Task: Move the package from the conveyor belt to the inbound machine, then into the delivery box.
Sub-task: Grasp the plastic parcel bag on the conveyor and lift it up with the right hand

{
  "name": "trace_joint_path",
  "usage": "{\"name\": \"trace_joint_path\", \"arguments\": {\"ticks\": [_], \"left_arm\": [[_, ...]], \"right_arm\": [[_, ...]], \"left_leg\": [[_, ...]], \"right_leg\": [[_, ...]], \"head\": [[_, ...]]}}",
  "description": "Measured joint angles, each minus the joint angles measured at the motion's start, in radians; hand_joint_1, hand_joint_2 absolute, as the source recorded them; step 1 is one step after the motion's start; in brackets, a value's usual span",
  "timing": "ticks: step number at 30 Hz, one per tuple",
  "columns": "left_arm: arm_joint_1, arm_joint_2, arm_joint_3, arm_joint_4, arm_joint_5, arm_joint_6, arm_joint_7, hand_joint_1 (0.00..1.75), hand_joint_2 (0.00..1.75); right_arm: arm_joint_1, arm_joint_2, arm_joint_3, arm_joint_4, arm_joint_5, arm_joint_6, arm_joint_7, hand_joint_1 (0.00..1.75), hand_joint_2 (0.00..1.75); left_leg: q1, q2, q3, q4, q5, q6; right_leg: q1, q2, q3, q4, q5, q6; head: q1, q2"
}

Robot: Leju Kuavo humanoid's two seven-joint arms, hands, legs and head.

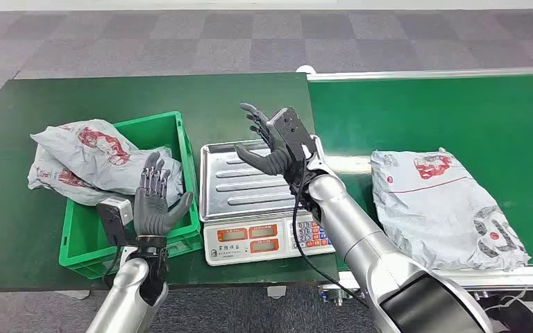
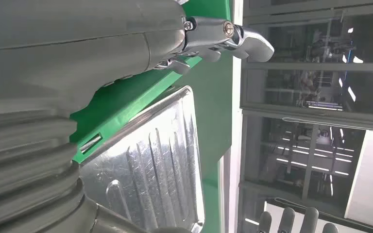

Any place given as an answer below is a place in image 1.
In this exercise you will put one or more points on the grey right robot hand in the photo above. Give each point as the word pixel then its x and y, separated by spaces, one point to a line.
pixel 266 163

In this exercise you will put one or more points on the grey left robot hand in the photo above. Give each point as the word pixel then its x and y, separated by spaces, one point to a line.
pixel 151 216

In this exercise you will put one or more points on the large grey mailer bag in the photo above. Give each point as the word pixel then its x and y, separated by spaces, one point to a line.
pixel 436 211

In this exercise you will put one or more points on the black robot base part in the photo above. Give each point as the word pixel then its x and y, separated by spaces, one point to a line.
pixel 515 317

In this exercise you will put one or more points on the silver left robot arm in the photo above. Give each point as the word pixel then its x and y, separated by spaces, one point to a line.
pixel 126 289

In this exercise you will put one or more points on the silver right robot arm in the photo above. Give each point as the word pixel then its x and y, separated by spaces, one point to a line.
pixel 363 243

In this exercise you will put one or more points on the white round conveyor end cap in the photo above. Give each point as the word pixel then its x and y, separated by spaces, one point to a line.
pixel 306 69

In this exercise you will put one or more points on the green conveyor belt machine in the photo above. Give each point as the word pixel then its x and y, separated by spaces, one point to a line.
pixel 432 110

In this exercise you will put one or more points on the white electronic scale, steel tray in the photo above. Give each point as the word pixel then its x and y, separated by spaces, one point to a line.
pixel 248 202

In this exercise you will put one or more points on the green plastic crate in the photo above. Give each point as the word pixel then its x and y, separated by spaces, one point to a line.
pixel 92 239

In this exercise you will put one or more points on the grey mailer bag, red print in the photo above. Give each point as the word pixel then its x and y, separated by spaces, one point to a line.
pixel 59 181
pixel 92 156

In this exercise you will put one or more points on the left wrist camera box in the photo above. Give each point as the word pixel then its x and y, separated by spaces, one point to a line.
pixel 112 220

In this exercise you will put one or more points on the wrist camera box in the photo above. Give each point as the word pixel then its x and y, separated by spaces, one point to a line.
pixel 112 220
pixel 292 131

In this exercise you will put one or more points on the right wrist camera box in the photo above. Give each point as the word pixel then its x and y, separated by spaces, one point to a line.
pixel 292 131

